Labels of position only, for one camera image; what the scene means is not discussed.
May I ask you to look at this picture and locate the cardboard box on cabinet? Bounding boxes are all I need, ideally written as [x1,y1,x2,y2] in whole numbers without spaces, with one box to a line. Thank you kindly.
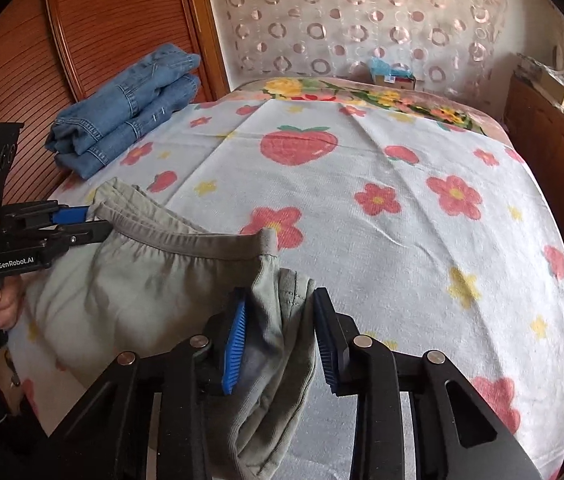
[537,67,564,111]

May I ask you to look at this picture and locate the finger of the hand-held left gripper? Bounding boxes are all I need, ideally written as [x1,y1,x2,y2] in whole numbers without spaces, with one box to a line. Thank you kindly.
[4,201,94,227]
[37,220,114,252]

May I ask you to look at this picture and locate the wooden slatted wardrobe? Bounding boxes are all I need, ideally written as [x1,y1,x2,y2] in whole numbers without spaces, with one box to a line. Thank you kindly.
[0,0,230,206]

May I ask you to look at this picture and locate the folded blue jeans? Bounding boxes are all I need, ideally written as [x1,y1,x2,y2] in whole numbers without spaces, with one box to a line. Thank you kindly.
[44,43,202,181]

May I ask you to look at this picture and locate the wooden side cabinet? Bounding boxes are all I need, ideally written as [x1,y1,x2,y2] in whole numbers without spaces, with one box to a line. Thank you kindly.
[503,70,564,241]

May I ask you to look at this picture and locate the circle patterned wall curtain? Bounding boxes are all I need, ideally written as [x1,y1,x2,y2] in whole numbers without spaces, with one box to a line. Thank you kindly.
[202,0,509,95]

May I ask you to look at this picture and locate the pink floral blanket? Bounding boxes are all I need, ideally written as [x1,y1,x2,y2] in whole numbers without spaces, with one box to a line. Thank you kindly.
[227,76,513,150]

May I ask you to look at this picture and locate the blue plastic bag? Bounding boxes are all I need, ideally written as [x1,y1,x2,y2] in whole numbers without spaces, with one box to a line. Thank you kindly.
[368,57,413,79]

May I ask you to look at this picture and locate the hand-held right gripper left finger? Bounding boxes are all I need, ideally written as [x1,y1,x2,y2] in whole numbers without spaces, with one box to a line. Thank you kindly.
[37,287,251,480]

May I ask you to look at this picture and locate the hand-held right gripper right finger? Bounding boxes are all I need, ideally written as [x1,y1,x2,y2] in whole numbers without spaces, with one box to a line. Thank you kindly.
[312,287,545,480]

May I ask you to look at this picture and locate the grey pants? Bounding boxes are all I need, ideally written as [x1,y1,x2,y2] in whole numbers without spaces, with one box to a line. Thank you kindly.
[22,177,320,478]

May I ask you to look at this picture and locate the white floral bed sheet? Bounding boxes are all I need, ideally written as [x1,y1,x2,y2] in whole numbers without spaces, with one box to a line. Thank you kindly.
[9,97,564,480]

